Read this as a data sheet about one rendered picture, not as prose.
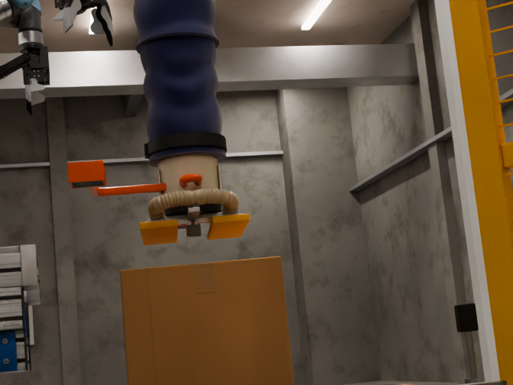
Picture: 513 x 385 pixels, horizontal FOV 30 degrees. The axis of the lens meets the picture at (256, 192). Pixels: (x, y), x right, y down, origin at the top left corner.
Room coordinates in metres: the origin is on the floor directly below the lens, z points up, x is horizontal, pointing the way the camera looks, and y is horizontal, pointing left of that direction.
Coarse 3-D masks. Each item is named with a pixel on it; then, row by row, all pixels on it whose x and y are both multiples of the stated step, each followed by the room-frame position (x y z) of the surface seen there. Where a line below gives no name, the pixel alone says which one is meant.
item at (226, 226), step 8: (216, 216) 2.47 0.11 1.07; (224, 216) 2.47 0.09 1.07; (232, 216) 2.47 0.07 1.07; (240, 216) 2.47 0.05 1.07; (248, 216) 2.47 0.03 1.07; (216, 224) 2.48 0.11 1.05; (224, 224) 2.49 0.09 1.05; (232, 224) 2.51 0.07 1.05; (240, 224) 2.52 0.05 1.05; (208, 232) 2.70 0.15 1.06; (216, 232) 2.65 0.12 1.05; (224, 232) 2.67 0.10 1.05; (232, 232) 2.68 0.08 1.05; (240, 232) 2.70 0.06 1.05
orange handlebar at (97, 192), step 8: (184, 176) 2.47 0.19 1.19; (192, 176) 2.47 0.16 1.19; (200, 176) 2.49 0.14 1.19; (152, 184) 2.57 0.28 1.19; (160, 184) 2.57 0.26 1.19; (184, 184) 2.51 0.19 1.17; (200, 184) 2.54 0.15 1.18; (96, 192) 2.50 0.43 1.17; (104, 192) 2.55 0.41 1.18; (112, 192) 2.55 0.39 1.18; (120, 192) 2.56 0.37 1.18; (128, 192) 2.56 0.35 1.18; (136, 192) 2.56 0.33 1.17; (144, 192) 2.57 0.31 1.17
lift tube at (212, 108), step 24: (144, 48) 2.57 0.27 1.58; (168, 48) 2.53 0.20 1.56; (192, 48) 2.54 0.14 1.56; (168, 72) 2.54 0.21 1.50; (192, 72) 2.54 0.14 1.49; (168, 96) 2.53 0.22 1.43; (192, 96) 2.53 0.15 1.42; (168, 120) 2.53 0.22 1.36; (192, 120) 2.53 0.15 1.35; (216, 120) 2.58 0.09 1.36
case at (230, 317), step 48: (144, 288) 2.32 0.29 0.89; (192, 288) 2.34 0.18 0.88; (240, 288) 2.35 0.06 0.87; (144, 336) 2.32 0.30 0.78; (192, 336) 2.33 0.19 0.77; (240, 336) 2.35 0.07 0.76; (288, 336) 2.36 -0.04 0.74; (144, 384) 2.32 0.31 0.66; (192, 384) 2.33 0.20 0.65; (240, 384) 2.35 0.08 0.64; (288, 384) 2.36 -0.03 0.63
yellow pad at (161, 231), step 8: (144, 224) 2.45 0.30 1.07; (152, 224) 2.45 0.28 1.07; (160, 224) 2.45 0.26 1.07; (168, 224) 2.45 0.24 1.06; (176, 224) 2.46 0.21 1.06; (144, 232) 2.50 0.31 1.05; (152, 232) 2.52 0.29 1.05; (160, 232) 2.53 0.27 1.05; (168, 232) 2.55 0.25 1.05; (176, 232) 2.57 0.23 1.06; (144, 240) 2.66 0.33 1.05; (152, 240) 2.68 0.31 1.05; (160, 240) 2.69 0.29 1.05; (168, 240) 2.71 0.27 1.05; (176, 240) 2.74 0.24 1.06
